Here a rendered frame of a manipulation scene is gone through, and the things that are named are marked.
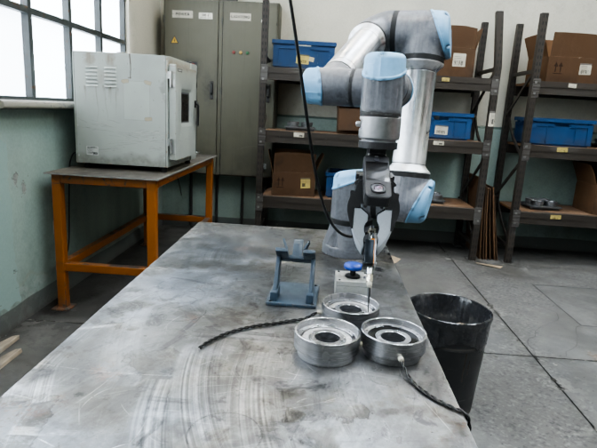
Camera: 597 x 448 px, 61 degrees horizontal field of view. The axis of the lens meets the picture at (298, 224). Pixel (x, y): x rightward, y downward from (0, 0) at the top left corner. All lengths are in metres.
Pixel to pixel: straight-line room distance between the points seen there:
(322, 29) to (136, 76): 2.26
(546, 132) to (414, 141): 3.40
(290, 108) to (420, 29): 3.54
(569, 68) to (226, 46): 2.81
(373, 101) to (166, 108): 2.18
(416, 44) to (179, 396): 0.99
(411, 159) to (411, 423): 0.78
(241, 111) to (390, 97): 3.76
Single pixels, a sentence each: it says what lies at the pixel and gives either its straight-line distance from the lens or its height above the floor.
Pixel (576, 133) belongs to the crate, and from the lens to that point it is 4.79.
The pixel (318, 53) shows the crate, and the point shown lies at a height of 1.63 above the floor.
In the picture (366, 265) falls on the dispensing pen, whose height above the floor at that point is 0.91.
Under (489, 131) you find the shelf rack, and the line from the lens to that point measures 4.42.
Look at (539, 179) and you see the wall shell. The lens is 5.25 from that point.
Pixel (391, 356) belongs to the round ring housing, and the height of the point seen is 0.82.
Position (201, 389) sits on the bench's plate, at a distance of 0.74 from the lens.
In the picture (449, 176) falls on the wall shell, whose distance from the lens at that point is 4.99.
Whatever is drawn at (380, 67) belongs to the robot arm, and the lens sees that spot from 0.92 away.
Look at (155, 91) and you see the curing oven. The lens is 3.02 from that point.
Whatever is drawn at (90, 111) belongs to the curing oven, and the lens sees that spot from 3.16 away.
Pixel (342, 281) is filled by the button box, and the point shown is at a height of 0.84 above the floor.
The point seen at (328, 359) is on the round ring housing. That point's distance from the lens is 0.79.
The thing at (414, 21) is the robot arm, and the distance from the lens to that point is 1.37.
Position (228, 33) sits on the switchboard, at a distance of 4.69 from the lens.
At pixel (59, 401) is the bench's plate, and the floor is 0.80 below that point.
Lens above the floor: 1.18
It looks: 13 degrees down
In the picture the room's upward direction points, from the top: 3 degrees clockwise
